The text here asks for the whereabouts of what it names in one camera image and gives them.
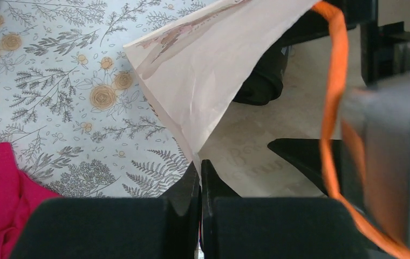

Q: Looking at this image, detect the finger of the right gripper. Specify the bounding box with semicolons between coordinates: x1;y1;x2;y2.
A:
268;138;366;211

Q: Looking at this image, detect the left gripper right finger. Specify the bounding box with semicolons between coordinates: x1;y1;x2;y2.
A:
200;160;388;258

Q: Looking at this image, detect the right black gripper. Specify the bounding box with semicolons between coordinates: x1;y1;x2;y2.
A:
283;0;410;86

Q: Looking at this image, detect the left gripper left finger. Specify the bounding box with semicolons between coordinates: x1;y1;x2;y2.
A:
10;164;200;258

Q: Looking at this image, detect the peach paper bag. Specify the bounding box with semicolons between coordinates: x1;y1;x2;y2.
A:
124;1;410;258

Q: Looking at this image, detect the black coffee cup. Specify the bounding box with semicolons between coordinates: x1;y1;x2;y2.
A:
233;40;292;106

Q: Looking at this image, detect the red cloth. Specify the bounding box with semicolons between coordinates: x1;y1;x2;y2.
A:
0;142;59;258

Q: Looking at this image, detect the floral tablecloth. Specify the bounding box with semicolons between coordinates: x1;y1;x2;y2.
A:
0;0;207;197

